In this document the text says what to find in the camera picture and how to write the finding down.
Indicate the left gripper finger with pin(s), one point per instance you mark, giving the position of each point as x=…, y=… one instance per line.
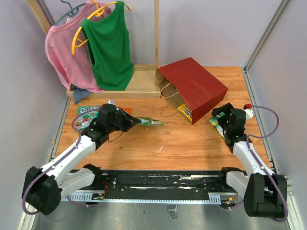
x=129, y=124
x=124, y=116

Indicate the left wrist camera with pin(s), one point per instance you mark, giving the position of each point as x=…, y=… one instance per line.
x=111, y=102

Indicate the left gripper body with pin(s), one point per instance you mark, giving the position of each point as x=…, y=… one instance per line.
x=120, y=122

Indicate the green candy bag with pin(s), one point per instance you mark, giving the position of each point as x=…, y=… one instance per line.
x=214, y=122

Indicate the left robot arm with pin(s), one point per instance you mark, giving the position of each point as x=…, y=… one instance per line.
x=45, y=187

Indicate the green tank top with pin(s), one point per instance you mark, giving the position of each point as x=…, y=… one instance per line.
x=109, y=49

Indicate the teal hanger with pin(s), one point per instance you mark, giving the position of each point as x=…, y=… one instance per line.
x=73, y=11

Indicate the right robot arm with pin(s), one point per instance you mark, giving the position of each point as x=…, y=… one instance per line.
x=263, y=192

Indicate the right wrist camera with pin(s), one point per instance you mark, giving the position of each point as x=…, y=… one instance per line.
x=248, y=108

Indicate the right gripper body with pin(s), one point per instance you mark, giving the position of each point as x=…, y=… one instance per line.
x=223, y=121

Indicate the orange Fox's fruits candy bag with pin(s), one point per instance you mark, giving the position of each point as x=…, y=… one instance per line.
x=127, y=110

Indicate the aluminium rail frame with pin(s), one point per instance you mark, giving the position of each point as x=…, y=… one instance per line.
x=294, y=219

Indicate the green Fox's spring tea bag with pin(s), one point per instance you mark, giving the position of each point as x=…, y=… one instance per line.
x=147, y=121

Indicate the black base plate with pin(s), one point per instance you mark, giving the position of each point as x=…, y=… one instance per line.
x=162, y=186

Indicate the pink shirt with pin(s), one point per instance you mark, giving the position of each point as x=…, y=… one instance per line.
x=71, y=69

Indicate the wooden clothes rack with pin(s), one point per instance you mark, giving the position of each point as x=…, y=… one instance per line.
x=144, y=80

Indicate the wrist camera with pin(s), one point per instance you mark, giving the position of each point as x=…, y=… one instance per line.
x=248, y=108
x=111, y=102

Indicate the teal Fox's candy bag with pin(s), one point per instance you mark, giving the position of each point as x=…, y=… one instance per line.
x=86, y=115

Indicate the red paper bag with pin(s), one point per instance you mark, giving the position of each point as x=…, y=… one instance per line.
x=187, y=81

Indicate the yellow M&M's bag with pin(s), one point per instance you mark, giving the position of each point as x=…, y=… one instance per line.
x=185, y=111

